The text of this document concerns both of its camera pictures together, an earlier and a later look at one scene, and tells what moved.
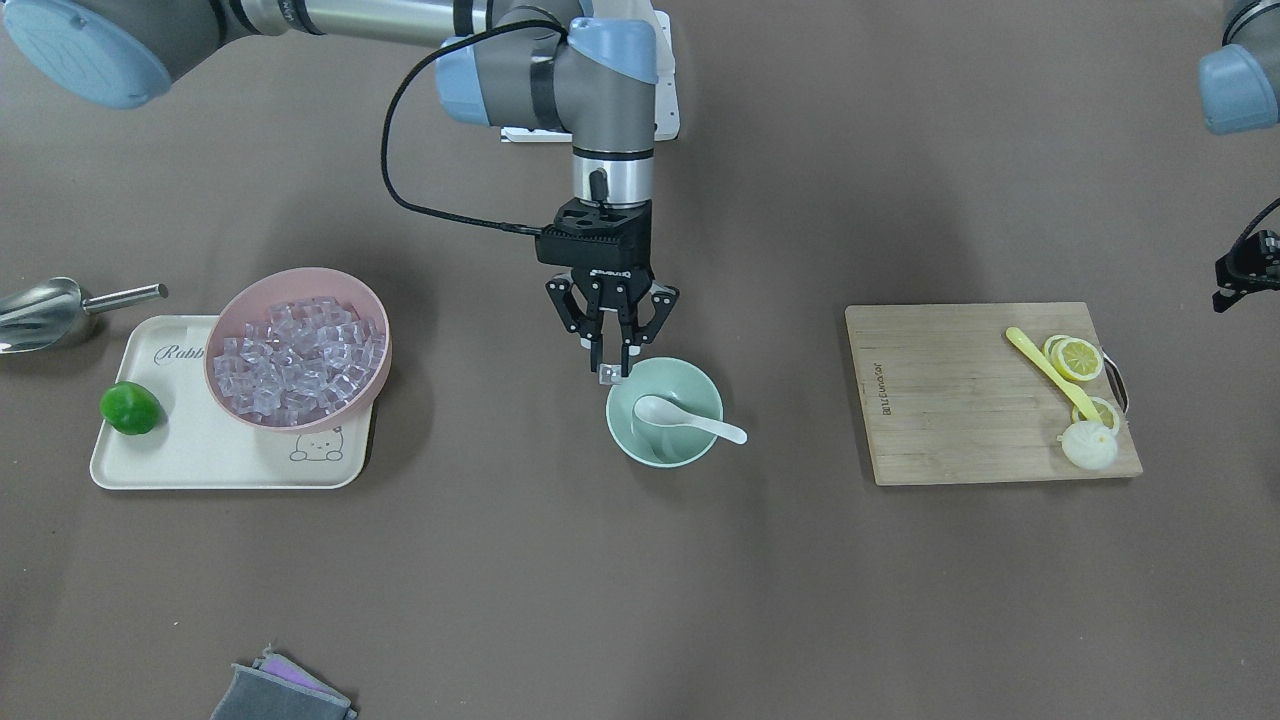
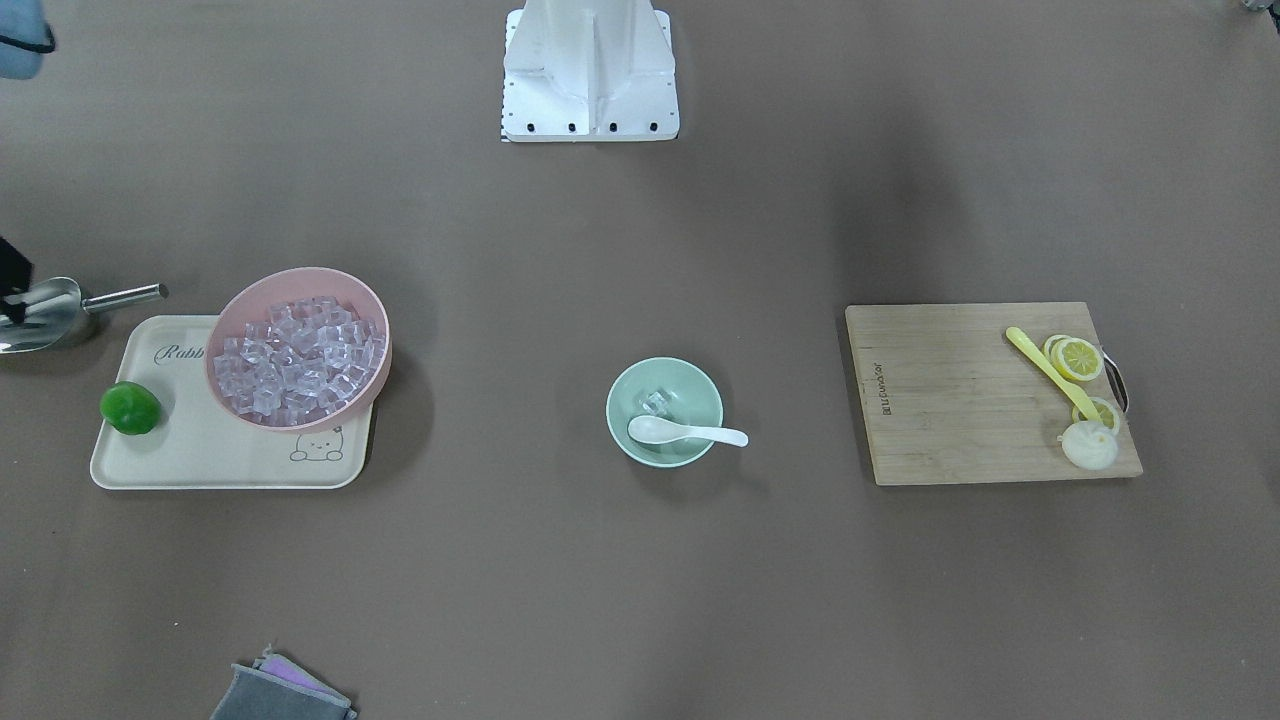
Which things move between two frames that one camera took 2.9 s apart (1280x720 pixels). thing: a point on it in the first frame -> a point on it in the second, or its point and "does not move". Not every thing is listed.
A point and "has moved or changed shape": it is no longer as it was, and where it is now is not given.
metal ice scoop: x=38 y=315 does not move
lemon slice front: x=1077 y=359 does not move
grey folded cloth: x=277 y=688 does not move
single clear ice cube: x=610 y=374 -> x=655 y=403
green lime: x=130 y=407 does not move
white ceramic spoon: x=661 y=411 has moved or changed shape
